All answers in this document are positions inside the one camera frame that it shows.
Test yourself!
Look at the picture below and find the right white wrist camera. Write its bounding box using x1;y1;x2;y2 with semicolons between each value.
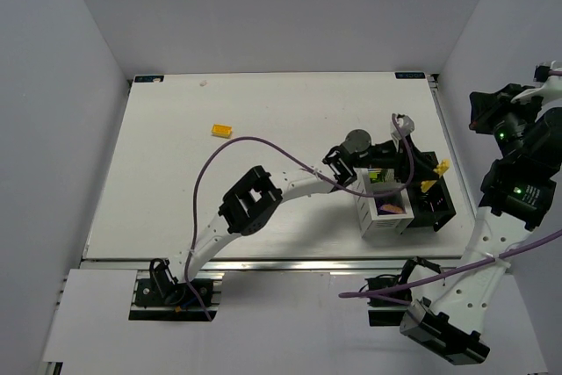
511;61;561;105

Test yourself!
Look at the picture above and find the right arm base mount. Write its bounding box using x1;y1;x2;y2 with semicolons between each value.
359;256;442;327

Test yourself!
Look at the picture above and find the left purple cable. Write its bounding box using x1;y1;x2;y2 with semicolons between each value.
184;113;418;321

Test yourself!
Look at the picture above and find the left blue corner label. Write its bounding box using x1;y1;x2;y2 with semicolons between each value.
133;75;164;83

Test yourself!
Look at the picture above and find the long green lego brick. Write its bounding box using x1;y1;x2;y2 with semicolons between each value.
368;169;387;184

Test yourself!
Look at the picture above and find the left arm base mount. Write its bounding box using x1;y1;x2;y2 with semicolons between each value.
128;277;221;322

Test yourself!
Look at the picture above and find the blue corner label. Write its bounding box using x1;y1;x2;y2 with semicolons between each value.
394;72;426;80
133;75;164;83

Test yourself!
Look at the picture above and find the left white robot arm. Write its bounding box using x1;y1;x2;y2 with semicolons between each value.
149;129;443;306

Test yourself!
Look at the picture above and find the yellow lego brick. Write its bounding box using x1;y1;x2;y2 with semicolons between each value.
211;124;233;139

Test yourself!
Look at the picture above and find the black slotted container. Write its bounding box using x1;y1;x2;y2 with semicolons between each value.
407;151;456;232

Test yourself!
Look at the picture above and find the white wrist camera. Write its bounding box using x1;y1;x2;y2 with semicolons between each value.
511;61;561;105
390;113;414;145

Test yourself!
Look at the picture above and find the right blue corner label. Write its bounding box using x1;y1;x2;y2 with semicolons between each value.
394;72;426;80

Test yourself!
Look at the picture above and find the long yellow lego plate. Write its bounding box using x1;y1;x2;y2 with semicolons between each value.
420;159;450;193

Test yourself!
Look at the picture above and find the purple cable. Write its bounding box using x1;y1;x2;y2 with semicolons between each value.
338;66;562;299
184;113;418;321

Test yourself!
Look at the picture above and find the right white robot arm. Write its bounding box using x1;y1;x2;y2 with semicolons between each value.
400;77;561;365

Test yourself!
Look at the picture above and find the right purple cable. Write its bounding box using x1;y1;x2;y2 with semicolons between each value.
338;66;562;299

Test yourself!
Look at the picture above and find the purple butterfly lego block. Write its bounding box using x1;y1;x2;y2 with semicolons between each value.
378;204;404;214

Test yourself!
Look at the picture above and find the white slotted container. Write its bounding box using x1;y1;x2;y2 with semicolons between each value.
354;169;414;240

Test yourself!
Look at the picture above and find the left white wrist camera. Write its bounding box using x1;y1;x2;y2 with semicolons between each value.
390;113;414;145

